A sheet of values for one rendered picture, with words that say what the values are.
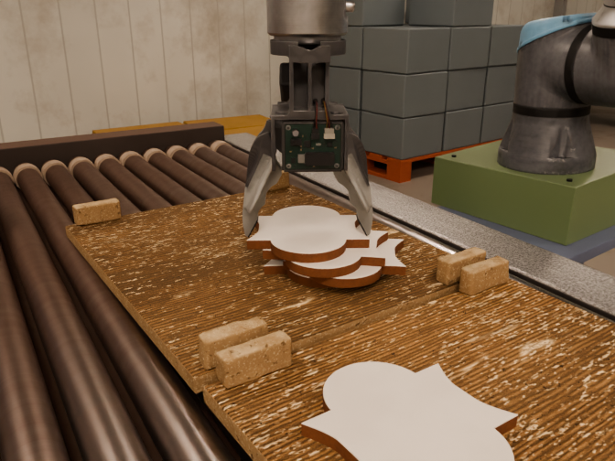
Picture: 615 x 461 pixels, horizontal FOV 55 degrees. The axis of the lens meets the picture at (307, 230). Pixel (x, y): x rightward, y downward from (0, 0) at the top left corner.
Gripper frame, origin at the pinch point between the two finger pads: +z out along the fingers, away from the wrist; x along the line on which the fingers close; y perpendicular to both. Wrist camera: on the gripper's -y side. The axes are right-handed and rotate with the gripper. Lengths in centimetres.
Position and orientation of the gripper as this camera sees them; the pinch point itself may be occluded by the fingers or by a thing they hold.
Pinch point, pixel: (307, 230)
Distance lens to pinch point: 64.4
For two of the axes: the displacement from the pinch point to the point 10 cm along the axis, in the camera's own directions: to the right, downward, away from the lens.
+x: 10.0, -0.1, 0.3
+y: 0.3, 3.6, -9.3
